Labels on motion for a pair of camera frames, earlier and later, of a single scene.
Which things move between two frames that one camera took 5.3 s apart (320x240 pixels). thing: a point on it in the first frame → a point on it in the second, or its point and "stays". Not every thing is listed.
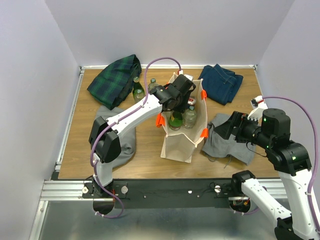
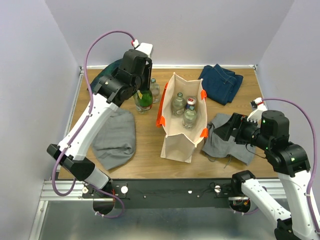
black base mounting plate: (163, 193) stays
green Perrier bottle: (175, 120) → (145, 99)
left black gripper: (182, 108) → (148, 67)
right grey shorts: (217, 145) stays
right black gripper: (241, 120) stays
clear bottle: (189, 118) stays
